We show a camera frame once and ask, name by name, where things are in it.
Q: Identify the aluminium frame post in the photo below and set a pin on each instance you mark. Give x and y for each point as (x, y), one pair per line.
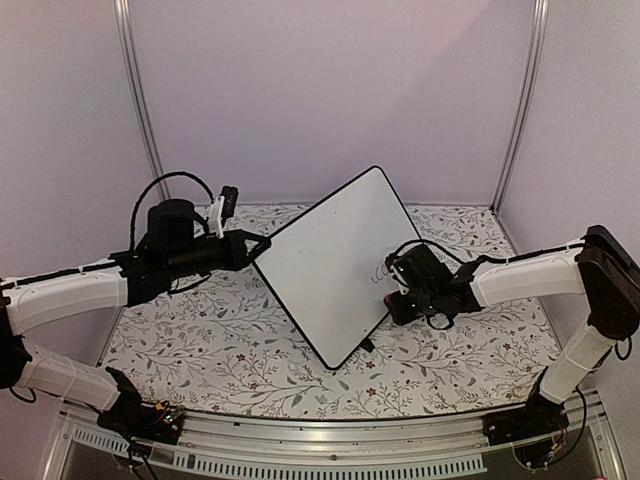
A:
(531, 70)
(133, 72)

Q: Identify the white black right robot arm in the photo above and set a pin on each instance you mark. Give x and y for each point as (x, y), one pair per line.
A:
(595, 266)

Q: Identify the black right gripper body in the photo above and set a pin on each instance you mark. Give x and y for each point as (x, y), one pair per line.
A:
(424, 305)

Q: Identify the white dry-erase whiteboard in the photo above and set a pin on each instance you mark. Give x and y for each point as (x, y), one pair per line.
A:
(326, 267)

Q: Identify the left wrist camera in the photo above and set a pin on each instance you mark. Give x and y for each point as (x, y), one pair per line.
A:
(221, 209)

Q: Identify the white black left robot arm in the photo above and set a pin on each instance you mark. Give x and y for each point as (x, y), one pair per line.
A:
(178, 243)

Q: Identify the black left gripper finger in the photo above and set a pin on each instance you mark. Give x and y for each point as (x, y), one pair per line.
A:
(256, 242)
(250, 256)

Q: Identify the red black whiteboard eraser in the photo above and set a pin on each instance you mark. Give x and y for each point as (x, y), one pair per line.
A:
(389, 303)

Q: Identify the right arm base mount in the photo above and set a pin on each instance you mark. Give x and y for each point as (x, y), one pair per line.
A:
(537, 416)

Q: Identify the left aluminium frame post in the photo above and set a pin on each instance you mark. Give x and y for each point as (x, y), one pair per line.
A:
(133, 72)

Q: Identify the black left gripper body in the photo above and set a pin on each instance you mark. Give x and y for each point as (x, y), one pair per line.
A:
(234, 259)

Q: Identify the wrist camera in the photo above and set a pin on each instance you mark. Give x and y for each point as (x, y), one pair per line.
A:
(395, 274)
(221, 209)

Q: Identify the floral patterned table mat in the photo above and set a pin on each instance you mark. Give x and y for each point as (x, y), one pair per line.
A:
(228, 347)

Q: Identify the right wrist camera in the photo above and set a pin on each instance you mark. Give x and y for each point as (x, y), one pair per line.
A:
(395, 274)

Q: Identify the right aluminium frame post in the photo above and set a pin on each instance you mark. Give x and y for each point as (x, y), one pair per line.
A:
(531, 70)

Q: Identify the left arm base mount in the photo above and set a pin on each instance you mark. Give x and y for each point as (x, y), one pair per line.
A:
(131, 417)

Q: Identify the aluminium front rail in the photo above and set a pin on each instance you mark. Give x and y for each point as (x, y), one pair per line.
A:
(217, 446)

